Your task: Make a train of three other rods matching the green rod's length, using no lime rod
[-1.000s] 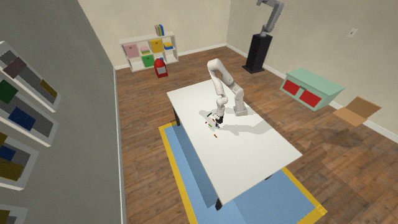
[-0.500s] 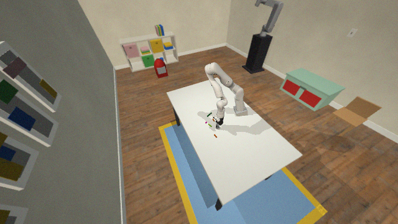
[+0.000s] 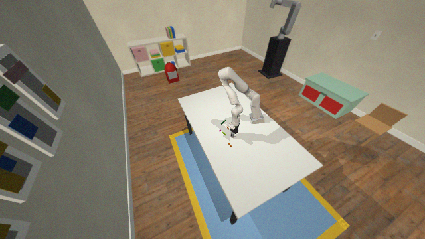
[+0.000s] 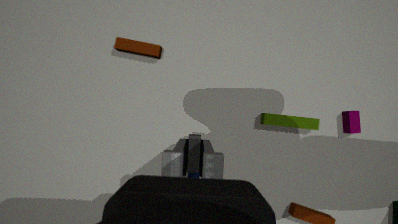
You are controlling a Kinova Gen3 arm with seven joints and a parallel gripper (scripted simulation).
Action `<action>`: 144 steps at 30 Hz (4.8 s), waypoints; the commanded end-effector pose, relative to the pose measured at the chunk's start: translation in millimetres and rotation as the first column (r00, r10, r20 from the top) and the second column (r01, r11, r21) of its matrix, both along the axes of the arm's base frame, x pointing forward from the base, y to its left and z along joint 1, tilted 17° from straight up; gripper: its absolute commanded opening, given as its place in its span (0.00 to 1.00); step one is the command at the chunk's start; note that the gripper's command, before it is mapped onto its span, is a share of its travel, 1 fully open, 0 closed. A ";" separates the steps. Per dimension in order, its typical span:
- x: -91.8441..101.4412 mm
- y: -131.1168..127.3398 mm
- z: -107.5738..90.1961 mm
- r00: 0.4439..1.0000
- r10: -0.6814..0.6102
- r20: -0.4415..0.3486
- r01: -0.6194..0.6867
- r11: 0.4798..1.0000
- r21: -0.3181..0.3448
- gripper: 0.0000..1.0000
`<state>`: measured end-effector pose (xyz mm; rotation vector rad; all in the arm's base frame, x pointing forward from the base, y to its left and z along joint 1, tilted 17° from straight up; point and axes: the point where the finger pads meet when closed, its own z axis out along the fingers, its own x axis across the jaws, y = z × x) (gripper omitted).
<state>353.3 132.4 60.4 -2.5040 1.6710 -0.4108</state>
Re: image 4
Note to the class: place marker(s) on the orange-brown rod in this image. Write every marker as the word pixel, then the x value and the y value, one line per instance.
pixel 309 215
pixel 138 48

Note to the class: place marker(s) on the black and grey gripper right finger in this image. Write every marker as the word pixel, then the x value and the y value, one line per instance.
pixel 211 163

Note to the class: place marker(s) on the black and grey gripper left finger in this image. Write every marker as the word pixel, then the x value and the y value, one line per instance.
pixel 175 162

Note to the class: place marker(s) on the olive green rectangular rod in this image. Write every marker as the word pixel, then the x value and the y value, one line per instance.
pixel 289 121

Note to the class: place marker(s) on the small magenta block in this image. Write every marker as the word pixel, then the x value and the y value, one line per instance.
pixel 351 122

